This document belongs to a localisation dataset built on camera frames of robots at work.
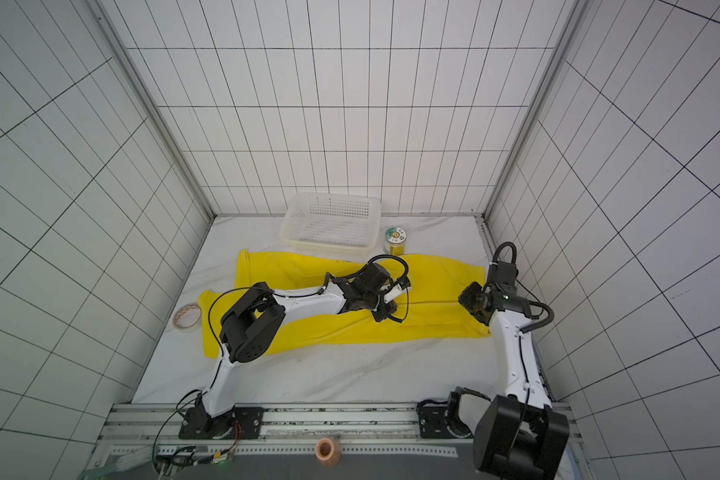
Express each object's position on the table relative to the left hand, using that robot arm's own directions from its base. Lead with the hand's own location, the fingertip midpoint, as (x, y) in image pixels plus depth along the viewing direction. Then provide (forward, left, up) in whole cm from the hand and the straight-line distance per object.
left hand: (390, 311), depth 91 cm
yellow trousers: (-5, +10, +1) cm, 11 cm away
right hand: (0, -22, +11) cm, 24 cm away
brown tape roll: (-37, +16, +9) cm, 41 cm away
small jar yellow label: (+23, -3, +7) cm, 24 cm away
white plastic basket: (+39, +19, -2) cm, 43 cm away
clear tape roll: (-1, +64, -3) cm, 64 cm away
